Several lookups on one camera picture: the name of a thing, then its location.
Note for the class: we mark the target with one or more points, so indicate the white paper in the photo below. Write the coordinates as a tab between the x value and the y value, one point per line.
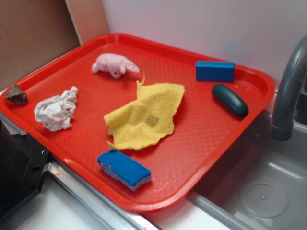
55	113

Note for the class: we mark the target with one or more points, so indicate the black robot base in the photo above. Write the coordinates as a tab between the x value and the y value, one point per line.
23	164

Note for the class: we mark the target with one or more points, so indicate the red plastic tray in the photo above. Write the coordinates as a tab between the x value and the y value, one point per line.
204	128

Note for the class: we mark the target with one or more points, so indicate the yellow cloth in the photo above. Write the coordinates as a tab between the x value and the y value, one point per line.
146	120

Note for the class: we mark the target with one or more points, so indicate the pink plush toy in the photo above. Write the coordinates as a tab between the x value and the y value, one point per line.
115	64

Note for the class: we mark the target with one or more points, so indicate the blue sponge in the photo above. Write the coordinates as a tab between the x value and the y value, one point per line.
124	169

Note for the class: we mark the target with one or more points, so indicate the blue rectangular block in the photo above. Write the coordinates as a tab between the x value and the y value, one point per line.
215	71

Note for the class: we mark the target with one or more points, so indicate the dark teal oval case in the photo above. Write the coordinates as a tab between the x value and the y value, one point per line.
232	101

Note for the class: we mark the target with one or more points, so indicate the grey faucet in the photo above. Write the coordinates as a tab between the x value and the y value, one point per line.
291	100

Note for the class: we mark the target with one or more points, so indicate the grey sink basin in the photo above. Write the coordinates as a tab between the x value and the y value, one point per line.
259	183

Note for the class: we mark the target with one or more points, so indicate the brown rock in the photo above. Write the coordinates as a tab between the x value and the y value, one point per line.
16	95

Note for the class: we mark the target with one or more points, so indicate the brown cardboard panel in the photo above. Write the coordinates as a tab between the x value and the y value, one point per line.
36	32

